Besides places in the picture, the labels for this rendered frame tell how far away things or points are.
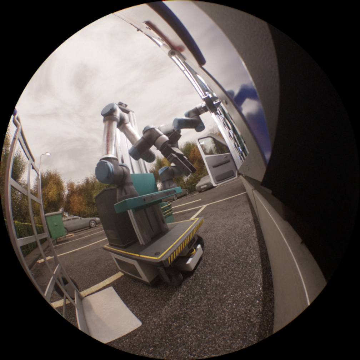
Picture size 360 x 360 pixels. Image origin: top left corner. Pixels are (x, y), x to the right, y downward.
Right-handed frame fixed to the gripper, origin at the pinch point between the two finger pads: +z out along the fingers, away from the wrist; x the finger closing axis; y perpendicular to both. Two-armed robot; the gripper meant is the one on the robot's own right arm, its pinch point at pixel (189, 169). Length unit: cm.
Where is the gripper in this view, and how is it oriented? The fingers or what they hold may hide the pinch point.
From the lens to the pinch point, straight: 50.9
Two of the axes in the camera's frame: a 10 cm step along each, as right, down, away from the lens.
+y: -6.5, 6.9, 3.1
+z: 6.9, 7.1, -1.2
